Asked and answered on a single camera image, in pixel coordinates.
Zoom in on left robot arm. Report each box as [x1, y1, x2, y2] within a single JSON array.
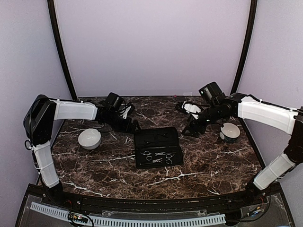
[[23, 92, 140, 188]]

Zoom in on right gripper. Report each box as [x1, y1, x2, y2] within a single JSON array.
[[182, 103, 222, 138]]

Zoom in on white ceramic bowl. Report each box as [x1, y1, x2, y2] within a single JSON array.
[[78, 129, 101, 150]]

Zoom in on black frame post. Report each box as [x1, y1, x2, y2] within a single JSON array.
[[230, 0, 258, 94], [47, 0, 78, 100]]

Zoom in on black front rail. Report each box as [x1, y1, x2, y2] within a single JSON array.
[[26, 183, 282, 215]]

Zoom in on left black frame post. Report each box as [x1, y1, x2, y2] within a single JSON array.
[[47, 0, 78, 100]]

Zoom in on silver straight scissors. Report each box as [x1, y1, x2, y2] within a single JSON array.
[[141, 150, 153, 161]]

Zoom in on silver thinning scissors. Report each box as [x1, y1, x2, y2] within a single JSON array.
[[152, 152, 175, 165]]

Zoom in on right black frame post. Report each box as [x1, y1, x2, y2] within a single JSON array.
[[230, 0, 258, 94]]

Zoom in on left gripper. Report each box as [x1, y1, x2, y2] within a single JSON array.
[[103, 111, 142, 134]]

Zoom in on black zippered tool case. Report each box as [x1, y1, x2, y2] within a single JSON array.
[[134, 127, 184, 169]]

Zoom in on teal white cup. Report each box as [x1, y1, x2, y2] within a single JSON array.
[[219, 122, 241, 143]]

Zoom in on white slotted cable duct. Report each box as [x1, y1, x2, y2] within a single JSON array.
[[29, 202, 226, 227]]

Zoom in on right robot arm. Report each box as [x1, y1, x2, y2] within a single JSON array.
[[176, 82, 303, 205]]

